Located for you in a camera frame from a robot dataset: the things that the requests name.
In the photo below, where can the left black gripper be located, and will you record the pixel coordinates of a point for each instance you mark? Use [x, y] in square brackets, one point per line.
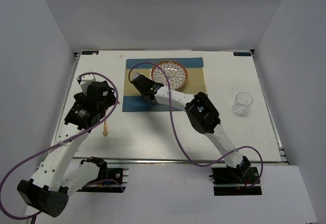
[110, 99]

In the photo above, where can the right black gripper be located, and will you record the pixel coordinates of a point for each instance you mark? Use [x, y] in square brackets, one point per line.
[151, 81]

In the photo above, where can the patterned ceramic plate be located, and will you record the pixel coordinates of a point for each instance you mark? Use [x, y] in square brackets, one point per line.
[176, 73]

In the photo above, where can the clear drinking glass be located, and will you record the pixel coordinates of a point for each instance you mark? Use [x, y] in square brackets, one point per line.
[242, 103]

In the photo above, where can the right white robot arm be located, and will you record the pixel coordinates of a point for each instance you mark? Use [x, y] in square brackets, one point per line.
[202, 115]

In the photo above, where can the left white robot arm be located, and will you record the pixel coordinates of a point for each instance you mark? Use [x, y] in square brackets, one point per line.
[50, 187]

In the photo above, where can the gold fork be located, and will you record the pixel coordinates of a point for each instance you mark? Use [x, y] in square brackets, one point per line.
[105, 130]

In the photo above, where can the left blue table label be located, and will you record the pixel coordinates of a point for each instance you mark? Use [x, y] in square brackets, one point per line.
[90, 52]

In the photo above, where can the blue table label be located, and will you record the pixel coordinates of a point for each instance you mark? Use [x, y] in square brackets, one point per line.
[90, 52]
[242, 54]

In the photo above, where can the right blue table label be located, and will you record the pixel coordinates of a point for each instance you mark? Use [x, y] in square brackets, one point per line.
[242, 54]

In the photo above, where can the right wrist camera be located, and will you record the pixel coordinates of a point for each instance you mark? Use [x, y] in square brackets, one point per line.
[135, 75]

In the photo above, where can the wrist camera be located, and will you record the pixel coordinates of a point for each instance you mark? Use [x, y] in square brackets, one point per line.
[84, 81]
[135, 75]

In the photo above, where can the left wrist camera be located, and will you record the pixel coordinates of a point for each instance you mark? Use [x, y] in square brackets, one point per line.
[84, 81]

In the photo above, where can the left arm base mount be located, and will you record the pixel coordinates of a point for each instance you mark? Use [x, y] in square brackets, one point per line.
[114, 180]

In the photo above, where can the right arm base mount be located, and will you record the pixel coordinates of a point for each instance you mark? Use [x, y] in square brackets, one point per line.
[227, 183]

